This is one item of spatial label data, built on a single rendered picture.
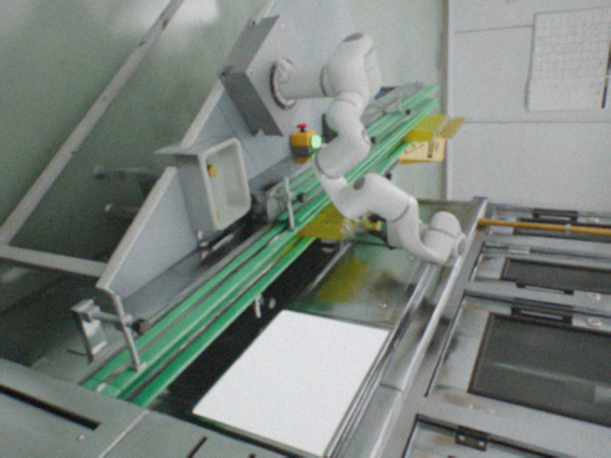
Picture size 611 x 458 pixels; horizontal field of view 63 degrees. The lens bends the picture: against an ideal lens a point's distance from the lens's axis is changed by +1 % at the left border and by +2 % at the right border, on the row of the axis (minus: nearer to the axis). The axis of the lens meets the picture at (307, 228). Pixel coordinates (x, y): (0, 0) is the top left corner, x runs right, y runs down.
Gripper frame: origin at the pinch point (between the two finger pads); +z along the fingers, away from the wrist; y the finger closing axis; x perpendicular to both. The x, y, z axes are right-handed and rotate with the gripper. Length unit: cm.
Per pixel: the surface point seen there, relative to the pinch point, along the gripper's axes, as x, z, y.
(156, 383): 81, -1, -2
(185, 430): 95, -41, 24
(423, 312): 17.4, -26.3, -12.3
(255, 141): 9.6, 39.1, 26.1
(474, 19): -541, 223, 12
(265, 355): 54, -4, -11
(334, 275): 15.2, 6.0, -12.3
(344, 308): 27.7, -7.7, -12.1
